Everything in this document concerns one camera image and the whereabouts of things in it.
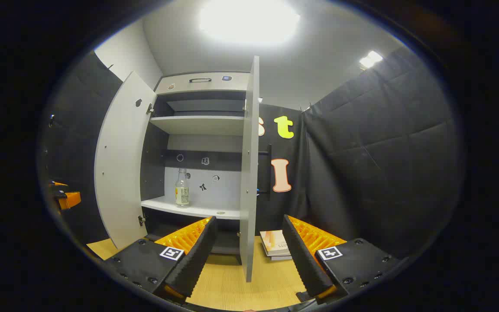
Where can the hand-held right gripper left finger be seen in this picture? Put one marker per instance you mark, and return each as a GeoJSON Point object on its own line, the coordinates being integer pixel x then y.
{"type": "Point", "coordinates": [193, 264]}

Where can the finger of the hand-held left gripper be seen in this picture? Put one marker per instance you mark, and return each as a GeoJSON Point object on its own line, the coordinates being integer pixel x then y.
{"type": "Point", "coordinates": [69, 200]}
{"type": "Point", "coordinates": [59, 184]}

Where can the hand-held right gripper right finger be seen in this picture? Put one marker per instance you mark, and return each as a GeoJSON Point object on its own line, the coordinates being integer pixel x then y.
{"type": "Point", "coordinates": [303, 260]}

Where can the grey cabinet door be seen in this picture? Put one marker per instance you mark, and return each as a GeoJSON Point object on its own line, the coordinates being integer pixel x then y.
{"type": "Point", "coordinates": [248, 173]}
{"type": "Point", "coordinates": [121, 164]}

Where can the clear plastic bottle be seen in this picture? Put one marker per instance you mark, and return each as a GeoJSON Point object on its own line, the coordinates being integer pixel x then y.
{"type": "Point", "coordinates": [182, 193]}

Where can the grey cabinet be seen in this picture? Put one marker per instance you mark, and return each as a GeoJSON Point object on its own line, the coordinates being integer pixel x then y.
{"type": "Point", "coordinates": [197, 125]}

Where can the grey cabinet drawer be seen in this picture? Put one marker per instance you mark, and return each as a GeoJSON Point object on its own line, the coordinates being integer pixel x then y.
{"type": "Point", "coordinates": [180, 84]}

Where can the blue covered book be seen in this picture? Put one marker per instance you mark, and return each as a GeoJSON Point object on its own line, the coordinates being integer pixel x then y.
{"type": "Point", "coordinates": [282, 258]}

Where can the beige book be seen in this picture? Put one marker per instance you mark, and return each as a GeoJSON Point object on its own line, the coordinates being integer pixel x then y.
{"type": "Point", "coordinates": [275, 242]}

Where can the black backdrop cloth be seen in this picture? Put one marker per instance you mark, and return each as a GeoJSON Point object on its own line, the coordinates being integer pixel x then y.
{"type": "Point", "coordinates": [383, 151]}

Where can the small ceiling light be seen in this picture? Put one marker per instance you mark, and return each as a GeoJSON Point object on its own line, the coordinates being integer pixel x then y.
{"type": "Point", "coordinates": [371, 59]}

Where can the large ceiling light panel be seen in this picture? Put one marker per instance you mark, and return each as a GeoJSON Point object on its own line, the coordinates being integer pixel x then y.
{"type": "Point", "coordinates": [249, 19]}

